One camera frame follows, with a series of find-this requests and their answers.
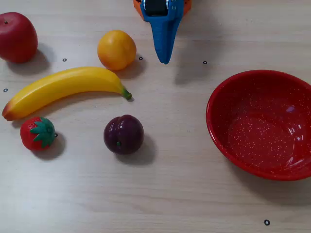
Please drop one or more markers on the orange toy fruit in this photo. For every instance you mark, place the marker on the orange toy fruit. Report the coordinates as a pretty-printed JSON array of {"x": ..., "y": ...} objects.
[{"x": 116, "y": 49}]

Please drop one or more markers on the red toy strawberry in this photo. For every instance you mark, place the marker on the red toy strawberry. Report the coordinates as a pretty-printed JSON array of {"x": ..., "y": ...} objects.
[{"x": 30, "y": 133}]

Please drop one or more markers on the purple toy plum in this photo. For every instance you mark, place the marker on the purple toy plum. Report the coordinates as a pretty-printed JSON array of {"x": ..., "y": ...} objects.
[{"x": 124, "y": 134}]

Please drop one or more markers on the yellow toy banana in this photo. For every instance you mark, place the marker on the yellow toy banana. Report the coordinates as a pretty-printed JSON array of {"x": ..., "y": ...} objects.
[{"x": 63, "y": 87}]

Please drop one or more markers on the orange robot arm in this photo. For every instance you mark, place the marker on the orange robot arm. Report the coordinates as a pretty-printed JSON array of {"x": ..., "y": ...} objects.
[{"x": 136, "y": 6}]

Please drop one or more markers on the red toy apple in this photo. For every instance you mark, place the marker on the red toy apple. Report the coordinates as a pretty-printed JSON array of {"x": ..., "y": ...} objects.
[{"x": 17, "y": 38}]

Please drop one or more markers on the red speckled enamel bowl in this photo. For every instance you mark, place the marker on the red speckled enamel bowl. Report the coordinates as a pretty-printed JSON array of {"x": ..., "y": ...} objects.
[{"x": 260, "y": 131}]

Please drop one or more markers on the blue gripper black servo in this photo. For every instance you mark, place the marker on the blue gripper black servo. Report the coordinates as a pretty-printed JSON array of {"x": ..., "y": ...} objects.
[{"x": 162, "y": 22}]

